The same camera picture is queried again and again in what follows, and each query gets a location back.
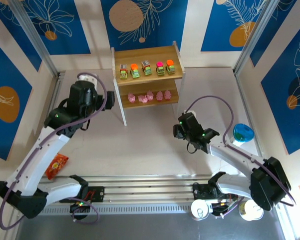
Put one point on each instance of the aluminium rail base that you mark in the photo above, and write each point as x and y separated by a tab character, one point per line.
152	190

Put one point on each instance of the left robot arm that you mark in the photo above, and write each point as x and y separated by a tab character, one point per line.
32	160

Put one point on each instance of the black electronics board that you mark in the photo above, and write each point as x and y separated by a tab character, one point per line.
218	211
77	208

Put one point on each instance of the green truck grey ladder top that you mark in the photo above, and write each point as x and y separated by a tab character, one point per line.
146	70
123	73

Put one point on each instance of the green truck orange mixer drum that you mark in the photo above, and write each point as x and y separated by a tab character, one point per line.
135	73
170	68

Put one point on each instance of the pink plastic pig toy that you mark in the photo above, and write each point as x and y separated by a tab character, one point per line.
149	95
160	96
131	98
167	94
142	99

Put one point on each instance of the wooden shelf white frame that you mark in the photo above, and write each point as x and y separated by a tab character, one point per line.
149	55

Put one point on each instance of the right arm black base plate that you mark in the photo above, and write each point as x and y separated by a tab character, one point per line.
198	192

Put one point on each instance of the aluminium frame post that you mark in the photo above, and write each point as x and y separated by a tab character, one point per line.
37	37
258	37

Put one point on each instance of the orange snack bag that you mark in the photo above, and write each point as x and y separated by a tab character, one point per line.
56	166

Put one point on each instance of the green truck pink mixer drum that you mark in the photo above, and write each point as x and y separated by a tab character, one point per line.
160	70

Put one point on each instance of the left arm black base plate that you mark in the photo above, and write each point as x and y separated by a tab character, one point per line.
99	193

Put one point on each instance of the aluminium side rail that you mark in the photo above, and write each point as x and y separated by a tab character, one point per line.
242	92
55	92

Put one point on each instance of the white drink can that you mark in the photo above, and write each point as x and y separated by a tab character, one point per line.
201	210

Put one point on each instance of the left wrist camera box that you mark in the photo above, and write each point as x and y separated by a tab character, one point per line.
87	78

